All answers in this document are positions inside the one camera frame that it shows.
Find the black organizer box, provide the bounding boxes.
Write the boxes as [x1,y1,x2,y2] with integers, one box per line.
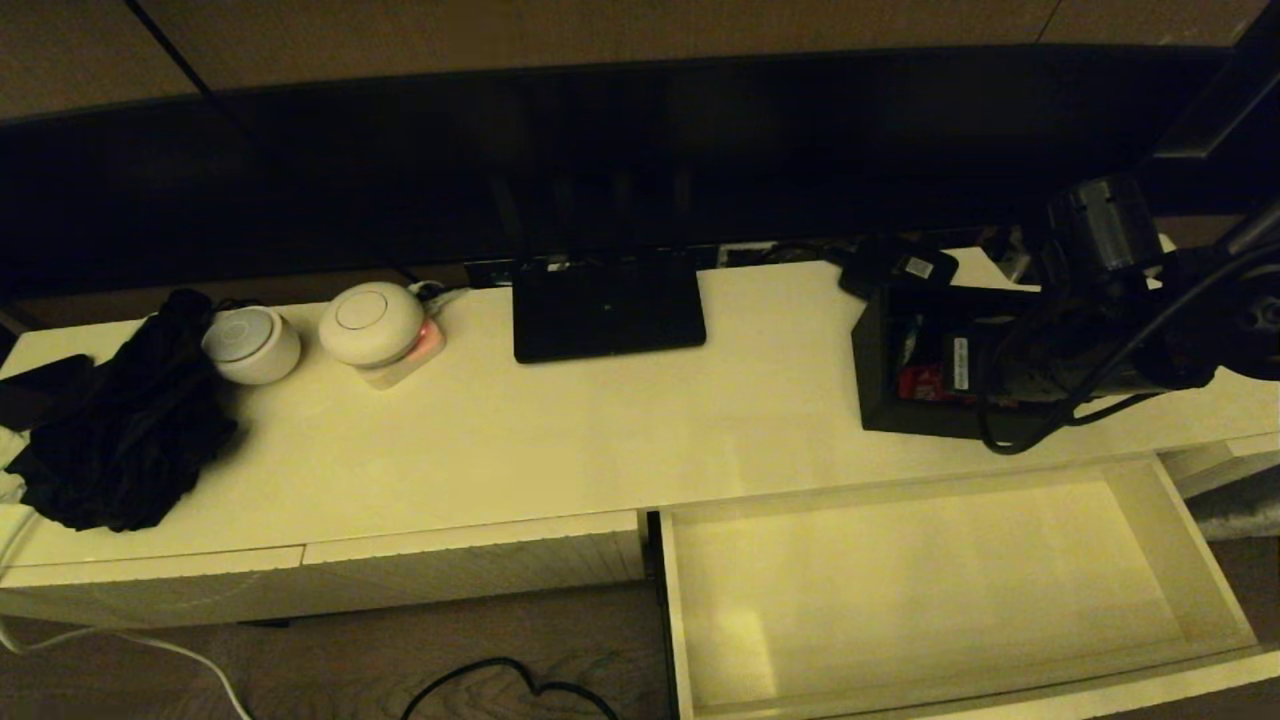
[851,283,1101,443]

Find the white pull-out drawer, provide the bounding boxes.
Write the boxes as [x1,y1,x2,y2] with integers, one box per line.
[650,452,1280,720]

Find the white TV cabinet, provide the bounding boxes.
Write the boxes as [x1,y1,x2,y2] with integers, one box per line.
[0,233,1280,631]

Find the red snack packet white print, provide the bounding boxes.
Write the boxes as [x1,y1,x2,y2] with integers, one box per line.
[897,364,947,402]

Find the black set-top box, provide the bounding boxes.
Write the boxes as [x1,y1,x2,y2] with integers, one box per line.
[838,235,961,301]

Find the grey fuzzy rug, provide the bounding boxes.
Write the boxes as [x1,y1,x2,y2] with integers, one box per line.
[1185,470,1280,541]

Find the silver vertical tubes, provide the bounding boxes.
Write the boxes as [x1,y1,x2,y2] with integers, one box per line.
[1225,198,1280,366]

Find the black router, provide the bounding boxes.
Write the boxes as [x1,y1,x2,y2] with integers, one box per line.
[490,172,708,365]

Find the black television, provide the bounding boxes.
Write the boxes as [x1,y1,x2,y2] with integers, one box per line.
[0,45,1280,301]

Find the pink white charging base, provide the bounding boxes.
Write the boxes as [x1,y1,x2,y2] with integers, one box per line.
[352,318,447,390]

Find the large white round device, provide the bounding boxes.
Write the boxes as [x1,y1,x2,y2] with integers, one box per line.
[319,282,428,368]

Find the small white round speaker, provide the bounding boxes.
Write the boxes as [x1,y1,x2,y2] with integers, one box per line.
[202,305,302,387]

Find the black crumpled cloth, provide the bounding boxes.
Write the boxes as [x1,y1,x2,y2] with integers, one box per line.
[8,288,239,534]

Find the black flat case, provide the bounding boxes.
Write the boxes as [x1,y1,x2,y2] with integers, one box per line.
[0,354,98,433]

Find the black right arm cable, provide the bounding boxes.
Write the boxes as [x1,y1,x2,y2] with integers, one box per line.
[975,235,1280,456]

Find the dark angled frame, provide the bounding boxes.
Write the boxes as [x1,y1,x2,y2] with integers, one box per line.
[1118,0,1280,216]

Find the black floor cable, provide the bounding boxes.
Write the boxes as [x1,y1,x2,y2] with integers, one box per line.
[400,657,623,720]

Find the thick white cable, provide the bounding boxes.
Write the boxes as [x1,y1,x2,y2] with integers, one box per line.
[0,505,251,720]

